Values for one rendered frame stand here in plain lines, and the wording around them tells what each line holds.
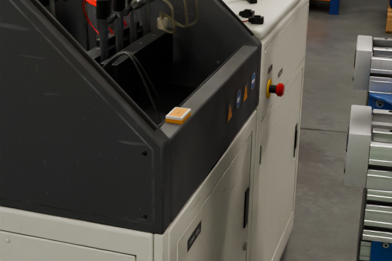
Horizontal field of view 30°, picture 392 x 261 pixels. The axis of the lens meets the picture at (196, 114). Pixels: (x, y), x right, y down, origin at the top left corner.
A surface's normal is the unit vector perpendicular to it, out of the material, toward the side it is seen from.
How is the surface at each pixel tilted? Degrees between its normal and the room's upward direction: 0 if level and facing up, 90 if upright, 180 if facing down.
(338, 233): 0
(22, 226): 90
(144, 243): 90
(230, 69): 0
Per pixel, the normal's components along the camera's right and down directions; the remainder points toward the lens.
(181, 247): 0.95, 0.12
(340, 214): 0.02, -0.94
